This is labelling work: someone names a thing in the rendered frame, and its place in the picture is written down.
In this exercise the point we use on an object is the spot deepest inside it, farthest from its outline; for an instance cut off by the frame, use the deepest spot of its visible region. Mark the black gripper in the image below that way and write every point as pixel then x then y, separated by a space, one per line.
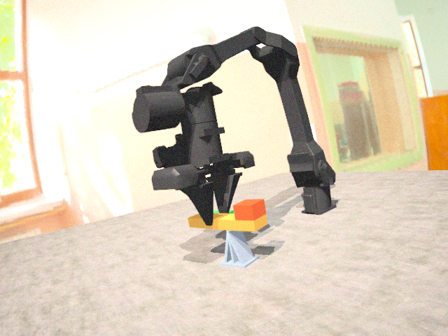
pixel 203 147

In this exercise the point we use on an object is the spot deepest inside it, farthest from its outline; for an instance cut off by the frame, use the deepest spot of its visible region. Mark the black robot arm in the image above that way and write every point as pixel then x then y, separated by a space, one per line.
pixel 165 107

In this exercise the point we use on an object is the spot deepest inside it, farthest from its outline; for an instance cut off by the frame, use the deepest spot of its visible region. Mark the yellow bar with orange block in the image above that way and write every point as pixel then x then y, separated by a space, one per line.
pixel 249 215

